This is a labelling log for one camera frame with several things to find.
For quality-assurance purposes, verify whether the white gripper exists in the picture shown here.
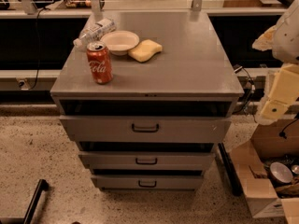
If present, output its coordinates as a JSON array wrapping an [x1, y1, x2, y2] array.
[[261, 63, 299, 120]]

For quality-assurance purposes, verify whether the clear plastic water bottle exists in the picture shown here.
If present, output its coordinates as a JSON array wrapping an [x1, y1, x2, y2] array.
[[73, 18, 116, 48]]

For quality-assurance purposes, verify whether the black power cable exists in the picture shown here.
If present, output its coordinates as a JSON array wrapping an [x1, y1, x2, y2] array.
[[29, 7, 50, 91]]

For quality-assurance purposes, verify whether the grey bottom drawer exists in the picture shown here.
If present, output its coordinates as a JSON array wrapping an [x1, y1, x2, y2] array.
[[91, 175, 204, 189]]

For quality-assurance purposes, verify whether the yellow sponge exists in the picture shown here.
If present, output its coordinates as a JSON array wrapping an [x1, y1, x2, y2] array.
[[128, 39, 163, 63]]

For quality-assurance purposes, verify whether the white bowl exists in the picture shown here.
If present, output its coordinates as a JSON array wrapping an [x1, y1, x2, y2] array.
[[101, 31, 139, 56]]

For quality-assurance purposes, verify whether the grey top drawer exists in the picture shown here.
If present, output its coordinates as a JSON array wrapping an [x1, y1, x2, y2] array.
[[60, 116, 231, 143]]

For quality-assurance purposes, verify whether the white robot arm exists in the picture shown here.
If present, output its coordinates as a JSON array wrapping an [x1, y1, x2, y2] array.
[[260, 0, 299, 120]]

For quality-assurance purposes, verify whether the red cola can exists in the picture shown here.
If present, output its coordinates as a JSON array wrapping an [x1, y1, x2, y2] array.
[[86, 41, 113, 84]]

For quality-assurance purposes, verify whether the metal bowl in box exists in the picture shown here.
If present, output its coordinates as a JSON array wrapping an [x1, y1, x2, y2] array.
[[270, 162, 293, 184]]

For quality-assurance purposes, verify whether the grey middle drawer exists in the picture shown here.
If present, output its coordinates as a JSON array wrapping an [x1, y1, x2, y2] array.
[[78, 151, 214, 171]]

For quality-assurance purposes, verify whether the grey drawer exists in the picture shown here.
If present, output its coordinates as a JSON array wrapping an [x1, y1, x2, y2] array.
[[60, 116, 231, 143], [91, 175, 204, 189], [78, 151, 214, 171]]

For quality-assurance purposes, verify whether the grey drawer cabinet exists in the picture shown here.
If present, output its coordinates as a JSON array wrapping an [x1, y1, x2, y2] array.
[[50, 11, 243, 177]]

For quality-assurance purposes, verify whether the black bar on floor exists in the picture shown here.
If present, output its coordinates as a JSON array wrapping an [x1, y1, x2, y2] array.
[[22, 179, 49, 224]]

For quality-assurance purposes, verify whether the cardboard box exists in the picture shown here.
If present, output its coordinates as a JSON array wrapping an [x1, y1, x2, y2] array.
[[230, 119, 299, 224]]

